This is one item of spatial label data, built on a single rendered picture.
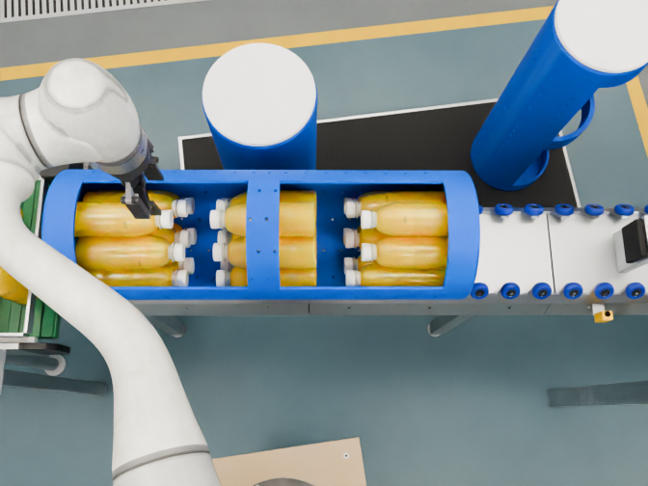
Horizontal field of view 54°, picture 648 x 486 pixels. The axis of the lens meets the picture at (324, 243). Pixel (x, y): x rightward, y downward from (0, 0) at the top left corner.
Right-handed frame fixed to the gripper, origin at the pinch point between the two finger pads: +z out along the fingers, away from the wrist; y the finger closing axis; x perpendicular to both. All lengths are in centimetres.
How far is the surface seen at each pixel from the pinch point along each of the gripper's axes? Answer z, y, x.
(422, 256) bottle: 17, -8, -53
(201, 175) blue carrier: 14.0, 8.0, -6.6
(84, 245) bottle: 17.0, -6.3, 17.4
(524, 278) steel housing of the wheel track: 40, -9, -82
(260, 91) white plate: 30.2, 35.8, -17.3
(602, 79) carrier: 34, 42, -104
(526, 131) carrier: 71, 44, -97
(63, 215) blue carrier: 9.9, -1.9, 19.5
